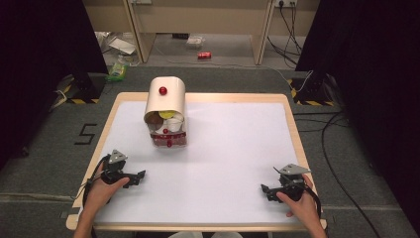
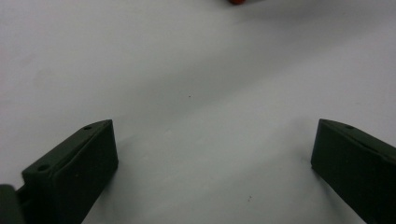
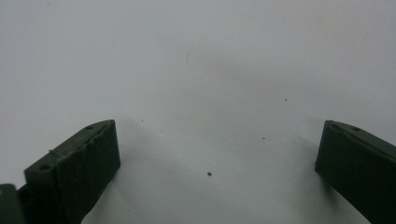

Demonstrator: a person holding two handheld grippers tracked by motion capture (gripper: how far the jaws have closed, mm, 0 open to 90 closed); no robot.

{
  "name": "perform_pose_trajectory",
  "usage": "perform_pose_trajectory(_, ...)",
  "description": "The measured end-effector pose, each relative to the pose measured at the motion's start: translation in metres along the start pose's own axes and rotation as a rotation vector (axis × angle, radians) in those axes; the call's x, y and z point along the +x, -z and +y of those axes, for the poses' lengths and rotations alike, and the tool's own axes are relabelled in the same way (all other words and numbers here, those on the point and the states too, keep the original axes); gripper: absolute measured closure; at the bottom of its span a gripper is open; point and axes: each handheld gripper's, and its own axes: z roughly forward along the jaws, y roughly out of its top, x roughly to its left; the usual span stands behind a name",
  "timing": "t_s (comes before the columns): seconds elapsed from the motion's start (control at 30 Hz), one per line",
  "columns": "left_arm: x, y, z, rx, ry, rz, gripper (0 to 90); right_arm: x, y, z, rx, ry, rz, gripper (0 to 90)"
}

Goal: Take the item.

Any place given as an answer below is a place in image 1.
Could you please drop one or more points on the white table mat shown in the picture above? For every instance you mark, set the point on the white table mat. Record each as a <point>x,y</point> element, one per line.
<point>211,165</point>

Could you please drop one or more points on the black tape floor mark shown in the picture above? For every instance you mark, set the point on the black tape floor mark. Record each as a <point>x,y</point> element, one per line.
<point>86,134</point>

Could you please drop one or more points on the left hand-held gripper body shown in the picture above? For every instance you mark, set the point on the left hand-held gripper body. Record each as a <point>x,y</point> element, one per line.
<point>114,168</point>

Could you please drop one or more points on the person's right hand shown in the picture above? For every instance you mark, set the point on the person's right hand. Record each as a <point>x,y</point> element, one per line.
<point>302,206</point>

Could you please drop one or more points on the white plastic bag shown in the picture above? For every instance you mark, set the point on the white plastic bag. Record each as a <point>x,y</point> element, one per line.
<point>194,42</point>

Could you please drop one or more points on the person's lap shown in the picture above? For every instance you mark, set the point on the person's lap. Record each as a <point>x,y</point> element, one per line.
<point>204,235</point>

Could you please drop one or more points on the white wall socket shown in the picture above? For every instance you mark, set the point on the white wall socket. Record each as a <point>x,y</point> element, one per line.
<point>286,3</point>

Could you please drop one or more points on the cream roll-top box red knobs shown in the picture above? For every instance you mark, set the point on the cream roll-top box red knobs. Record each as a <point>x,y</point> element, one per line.
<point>166,105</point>

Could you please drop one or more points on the red drink can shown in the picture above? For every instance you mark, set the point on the red drink can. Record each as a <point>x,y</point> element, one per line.
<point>204,55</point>

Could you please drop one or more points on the white cup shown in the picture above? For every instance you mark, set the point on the white cup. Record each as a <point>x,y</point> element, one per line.
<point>174,124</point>

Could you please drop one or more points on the crumpled white paper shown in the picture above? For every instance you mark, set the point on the crumpled white paper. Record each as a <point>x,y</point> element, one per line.
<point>120,44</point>

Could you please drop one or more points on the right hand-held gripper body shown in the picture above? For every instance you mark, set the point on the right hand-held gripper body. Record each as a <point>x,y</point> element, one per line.
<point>292,180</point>

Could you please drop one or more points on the green plastic packet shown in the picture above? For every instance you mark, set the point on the green plastic packet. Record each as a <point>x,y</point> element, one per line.
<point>117,72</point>

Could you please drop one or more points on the person's left hand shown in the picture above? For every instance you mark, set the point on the person's left hand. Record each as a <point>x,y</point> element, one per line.
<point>100,195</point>

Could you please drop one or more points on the yellow round lid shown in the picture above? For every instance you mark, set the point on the yellow round lid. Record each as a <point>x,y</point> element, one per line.
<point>166,114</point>

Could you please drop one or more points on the black stand base striped tape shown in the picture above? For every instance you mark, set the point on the black stand base striped tape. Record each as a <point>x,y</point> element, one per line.
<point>84,87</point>
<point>312,91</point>

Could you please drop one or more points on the brown bowl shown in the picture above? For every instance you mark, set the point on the brown bowl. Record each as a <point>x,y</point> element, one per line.
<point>154,119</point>

